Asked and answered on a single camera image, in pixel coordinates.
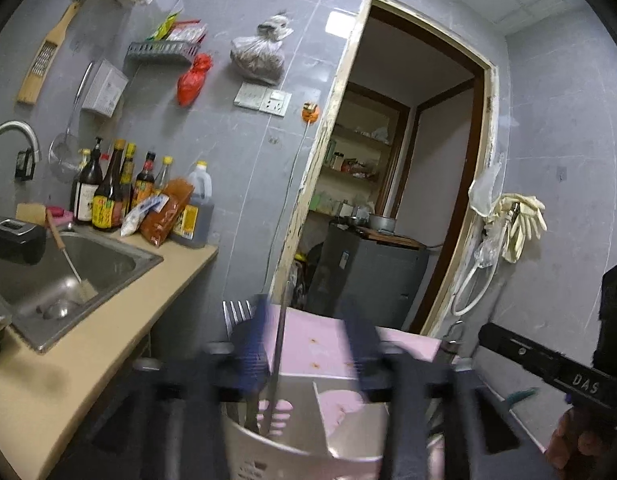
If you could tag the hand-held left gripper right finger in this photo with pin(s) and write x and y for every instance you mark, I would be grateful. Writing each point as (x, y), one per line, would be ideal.
(361, 340)

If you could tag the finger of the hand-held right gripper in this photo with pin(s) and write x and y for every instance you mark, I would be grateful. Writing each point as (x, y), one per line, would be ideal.
(521, 352)

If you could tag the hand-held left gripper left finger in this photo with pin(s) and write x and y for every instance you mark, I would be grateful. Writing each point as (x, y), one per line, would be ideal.
(251, 355)

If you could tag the steel fork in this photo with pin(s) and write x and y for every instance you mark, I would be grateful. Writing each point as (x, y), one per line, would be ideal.
(236, 312)

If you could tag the white plastic utensil holder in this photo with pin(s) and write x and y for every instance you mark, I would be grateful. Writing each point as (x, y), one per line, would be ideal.
(288, 450)

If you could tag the person's right hand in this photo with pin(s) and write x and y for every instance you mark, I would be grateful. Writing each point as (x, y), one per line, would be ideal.
(573, 440)

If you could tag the grey cabinet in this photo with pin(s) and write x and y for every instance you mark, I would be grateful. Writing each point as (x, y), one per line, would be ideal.
(368, 275)

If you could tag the clear plastic bag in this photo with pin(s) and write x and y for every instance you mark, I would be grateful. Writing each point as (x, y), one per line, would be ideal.
(488, 250)

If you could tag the steel pot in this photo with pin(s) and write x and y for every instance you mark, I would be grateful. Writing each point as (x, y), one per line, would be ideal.
(382, 222)

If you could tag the cream rubber gloves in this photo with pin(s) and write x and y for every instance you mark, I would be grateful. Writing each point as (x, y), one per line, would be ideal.
(523, 220)

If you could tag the large clear oil jug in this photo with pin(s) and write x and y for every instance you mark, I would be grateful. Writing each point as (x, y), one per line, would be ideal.
(196, 210)

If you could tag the beige kitchen counter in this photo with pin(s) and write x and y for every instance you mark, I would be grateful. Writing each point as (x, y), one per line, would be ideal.
(88, 360)

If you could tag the orange seasoning packet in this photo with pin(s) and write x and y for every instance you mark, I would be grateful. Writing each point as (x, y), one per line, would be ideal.
(166, 210)

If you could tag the steel kitchen sink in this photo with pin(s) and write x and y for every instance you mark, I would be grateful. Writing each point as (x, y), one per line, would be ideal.
(103, 270)

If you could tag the white blue packet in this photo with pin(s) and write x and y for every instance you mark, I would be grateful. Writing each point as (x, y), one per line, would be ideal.
(138, 212)

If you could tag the wooden shelf unit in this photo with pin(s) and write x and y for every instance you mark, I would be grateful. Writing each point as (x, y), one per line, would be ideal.
(361, 147)

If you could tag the clear bottle yellow cap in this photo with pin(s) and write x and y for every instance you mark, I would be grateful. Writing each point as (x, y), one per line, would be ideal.
(163, 172)

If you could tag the dark bottle red label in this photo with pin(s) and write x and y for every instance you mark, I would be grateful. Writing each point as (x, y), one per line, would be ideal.
(144, 180)

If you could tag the soy sauce bottle yellow label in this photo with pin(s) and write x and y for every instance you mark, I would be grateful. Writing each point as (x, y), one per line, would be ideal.
(110, 195)

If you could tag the dark bottle yellow cap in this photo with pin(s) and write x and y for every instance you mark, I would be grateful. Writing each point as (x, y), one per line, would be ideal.
(128, 170)

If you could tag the dark bottle white label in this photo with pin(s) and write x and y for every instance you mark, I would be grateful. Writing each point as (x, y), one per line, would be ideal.
(88, 185)

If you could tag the pink cloth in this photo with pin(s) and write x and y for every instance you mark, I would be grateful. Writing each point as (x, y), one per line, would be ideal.
(58, 211)

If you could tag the steel mesh strainer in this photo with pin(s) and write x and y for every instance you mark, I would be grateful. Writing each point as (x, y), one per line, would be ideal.
(63, 155)

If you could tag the red plastic bag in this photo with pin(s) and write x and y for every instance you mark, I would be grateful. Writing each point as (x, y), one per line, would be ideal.
(193, 80)

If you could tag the plastic bag of dried goods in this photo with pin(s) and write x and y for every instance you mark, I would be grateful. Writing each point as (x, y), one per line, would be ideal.
(258, 55)

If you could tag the steel faucet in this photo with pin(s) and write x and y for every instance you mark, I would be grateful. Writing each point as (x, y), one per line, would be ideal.
(16, 127)

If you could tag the seasoning packets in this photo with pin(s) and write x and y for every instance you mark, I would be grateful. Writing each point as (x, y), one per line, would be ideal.
(176, 30)

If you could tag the wooden grater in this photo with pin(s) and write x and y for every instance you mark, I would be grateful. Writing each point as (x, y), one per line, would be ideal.
(43, 57)

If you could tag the wooden door frame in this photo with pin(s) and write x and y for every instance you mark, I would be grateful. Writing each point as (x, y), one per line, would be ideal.
(333, 110)

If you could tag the orange wall plug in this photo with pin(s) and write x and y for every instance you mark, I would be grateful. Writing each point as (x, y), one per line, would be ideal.
(310, 112)

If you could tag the white wall socket panel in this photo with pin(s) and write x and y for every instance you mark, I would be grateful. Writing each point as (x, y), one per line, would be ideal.
(262, 98)

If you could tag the white wall box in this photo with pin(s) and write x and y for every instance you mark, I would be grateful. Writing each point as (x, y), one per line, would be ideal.
(104, 89)

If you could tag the grey wall rack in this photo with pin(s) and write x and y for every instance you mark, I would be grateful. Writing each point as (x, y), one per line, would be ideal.
(161, 52)

